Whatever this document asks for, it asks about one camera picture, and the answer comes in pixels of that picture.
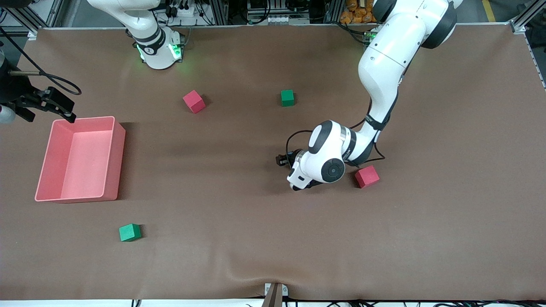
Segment white power strip with plugs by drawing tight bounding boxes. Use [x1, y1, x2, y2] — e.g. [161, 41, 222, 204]
[164, 2, 197, 18]

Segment pink plastic bin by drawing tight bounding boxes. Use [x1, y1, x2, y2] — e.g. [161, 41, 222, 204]
[35, 116, 127, 203]

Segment brown table mat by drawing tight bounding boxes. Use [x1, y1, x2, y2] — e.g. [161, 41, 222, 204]
[0, 23, 546, 301]

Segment red foam cube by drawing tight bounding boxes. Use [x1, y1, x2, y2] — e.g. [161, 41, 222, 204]
[355, 165, 380, 189]
[183, 90, 206, 114]

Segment orange packets pile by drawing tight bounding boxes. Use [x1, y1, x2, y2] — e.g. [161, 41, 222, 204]
[340, 0, 377, 25]

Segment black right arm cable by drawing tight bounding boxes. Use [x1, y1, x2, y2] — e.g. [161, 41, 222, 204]
[0, 26, 82, 96]

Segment grey metal clamp bracket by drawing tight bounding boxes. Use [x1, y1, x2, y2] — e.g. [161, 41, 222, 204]
[264, 282, 289, 307]

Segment aluminium frame profile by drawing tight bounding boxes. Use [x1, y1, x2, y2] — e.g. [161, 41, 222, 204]
[208, 0, 229, 26]
[0, 0, 71, 41]
[510, 0, 546, 35]

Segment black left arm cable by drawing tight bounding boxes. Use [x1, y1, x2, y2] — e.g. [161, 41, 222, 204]
[285, 98, 386, 168]

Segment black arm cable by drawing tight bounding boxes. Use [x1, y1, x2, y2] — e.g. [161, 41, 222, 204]
[0, 26, 82, 96]
[285, 98, 386, 168]

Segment white socket strip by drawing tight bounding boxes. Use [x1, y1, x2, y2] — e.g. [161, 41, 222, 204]
[264, 15, 311, 25]

